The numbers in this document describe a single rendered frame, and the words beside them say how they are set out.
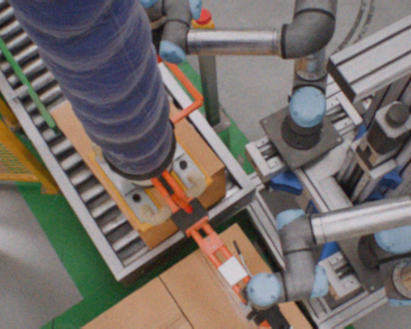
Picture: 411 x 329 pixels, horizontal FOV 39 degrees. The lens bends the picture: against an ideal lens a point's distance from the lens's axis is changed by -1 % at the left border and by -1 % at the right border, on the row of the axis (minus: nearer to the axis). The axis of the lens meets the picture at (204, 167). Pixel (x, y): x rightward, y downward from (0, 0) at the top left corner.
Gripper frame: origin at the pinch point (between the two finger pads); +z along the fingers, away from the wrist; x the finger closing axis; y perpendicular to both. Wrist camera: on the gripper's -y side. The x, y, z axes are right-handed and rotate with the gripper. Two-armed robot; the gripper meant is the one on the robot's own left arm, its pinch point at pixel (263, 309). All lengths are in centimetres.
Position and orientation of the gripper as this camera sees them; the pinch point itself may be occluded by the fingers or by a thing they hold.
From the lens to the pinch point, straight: 176.2
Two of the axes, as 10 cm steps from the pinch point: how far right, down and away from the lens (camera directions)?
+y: -5.8, -7.6, 3.0
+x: -8.1, 5.7, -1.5
